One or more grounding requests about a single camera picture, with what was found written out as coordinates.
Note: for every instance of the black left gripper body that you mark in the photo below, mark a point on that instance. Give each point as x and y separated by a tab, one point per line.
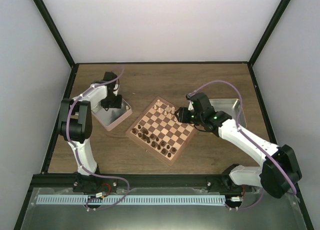
110	101

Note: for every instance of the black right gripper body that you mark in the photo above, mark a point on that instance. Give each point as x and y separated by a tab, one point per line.
185	119

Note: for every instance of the pink metal tin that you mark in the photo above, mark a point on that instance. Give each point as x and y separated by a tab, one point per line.
112	117

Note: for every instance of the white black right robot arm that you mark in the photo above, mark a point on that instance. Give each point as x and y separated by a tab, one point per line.
278	170

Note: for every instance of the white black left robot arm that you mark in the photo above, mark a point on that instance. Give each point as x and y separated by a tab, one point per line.
75	125

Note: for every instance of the wooden chess board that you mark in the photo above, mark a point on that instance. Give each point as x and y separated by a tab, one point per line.
162	130

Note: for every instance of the yellow bear tin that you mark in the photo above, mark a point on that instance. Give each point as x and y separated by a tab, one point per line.
230	106

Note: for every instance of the black aluminium frame rail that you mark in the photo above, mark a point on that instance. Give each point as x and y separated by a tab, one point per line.
160	182

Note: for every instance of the light blue slotted cable duct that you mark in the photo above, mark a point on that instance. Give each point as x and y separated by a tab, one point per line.
215	200

